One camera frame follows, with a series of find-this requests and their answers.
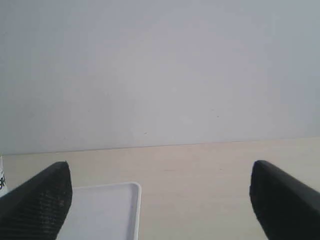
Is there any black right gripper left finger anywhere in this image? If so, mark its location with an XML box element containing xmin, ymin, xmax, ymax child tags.
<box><xmin>0</xmin><ymin>161</ymin><xmax>73</xmax><ymax>240</ymax></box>

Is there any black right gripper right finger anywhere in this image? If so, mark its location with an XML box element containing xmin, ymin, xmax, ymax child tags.
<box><xmin>249</xmin><ymin>160</ymin><xmax>320</xmax><ymax>240</ymax></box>

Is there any clear plastic drink bottle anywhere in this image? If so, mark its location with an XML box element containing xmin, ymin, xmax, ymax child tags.
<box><xmin>0</xmin><ymin>156</ymin><xmax>8</xmax><ymax>197</ymax></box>

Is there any white plastic tray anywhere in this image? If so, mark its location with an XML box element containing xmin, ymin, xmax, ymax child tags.
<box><xmin>57</xmin><ymin>182</ymin><xmax>142</xmax><ymax>240</ymax></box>

